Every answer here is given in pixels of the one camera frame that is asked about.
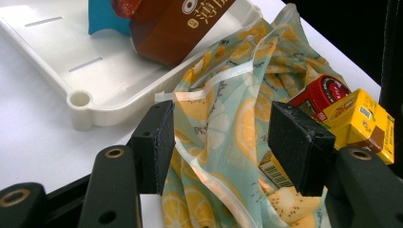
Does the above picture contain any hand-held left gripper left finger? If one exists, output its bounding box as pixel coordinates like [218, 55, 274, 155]
[127, 99, 177, 196]

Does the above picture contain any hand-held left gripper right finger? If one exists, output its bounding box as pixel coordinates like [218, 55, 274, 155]
[267, 101, 336, 198]

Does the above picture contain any red round can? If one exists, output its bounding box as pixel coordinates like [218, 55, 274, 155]
[288, 74, 352, 123]

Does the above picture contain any yellow drink carton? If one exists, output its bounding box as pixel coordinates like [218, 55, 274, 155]
[258, 88, 395, 190]

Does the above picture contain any lemon print fabric bag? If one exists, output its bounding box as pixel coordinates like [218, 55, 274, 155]
[155, 3, 354, 228]

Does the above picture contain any brown rectangular box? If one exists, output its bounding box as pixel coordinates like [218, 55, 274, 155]
[129, 0, 237, 68]

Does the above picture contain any white plastic tray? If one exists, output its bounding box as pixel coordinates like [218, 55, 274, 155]
[0, 0, 264, 131]

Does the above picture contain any blue snack pouch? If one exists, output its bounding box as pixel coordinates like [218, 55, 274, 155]
[87, 0, 143, 36]

